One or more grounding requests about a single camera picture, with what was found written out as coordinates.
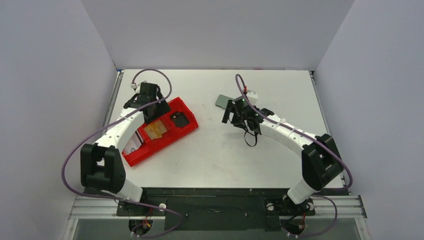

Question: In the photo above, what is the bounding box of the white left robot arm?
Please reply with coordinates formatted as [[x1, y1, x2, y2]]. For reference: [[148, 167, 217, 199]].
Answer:
[[80, 82, 171, 215]]

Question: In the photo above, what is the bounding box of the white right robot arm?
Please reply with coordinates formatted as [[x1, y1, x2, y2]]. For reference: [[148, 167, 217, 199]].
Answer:
[[222, 96, 344, 214]]

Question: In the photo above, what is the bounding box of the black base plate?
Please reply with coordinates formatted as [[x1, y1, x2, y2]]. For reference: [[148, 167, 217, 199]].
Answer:
[[116, 187, 336, 236]]

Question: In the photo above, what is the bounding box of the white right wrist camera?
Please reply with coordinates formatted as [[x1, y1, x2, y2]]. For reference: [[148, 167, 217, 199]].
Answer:
[[245, 91, 259, 105]]

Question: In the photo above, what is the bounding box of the white VIP card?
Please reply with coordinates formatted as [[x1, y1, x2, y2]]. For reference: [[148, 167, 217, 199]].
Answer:
[[125, 135, 143, 154]]

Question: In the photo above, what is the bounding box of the green leather card holder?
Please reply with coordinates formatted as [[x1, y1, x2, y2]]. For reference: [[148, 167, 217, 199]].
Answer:
[[215, 94, 233, 110]]

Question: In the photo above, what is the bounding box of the aluminium frame rail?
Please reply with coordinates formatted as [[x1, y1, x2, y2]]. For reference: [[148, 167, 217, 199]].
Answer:
[[63, 195, 371, 240]]

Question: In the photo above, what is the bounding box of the red right bin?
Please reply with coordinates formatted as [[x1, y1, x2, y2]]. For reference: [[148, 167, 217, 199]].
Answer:
[[164, 97, 199, 139]]

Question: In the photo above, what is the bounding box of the gold card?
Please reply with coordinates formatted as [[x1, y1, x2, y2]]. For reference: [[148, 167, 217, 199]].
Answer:
[[144, 120, 168, 140]]

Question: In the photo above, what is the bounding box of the black card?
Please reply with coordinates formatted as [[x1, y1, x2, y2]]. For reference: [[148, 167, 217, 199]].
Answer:
[[169, 111, 190, 129]]

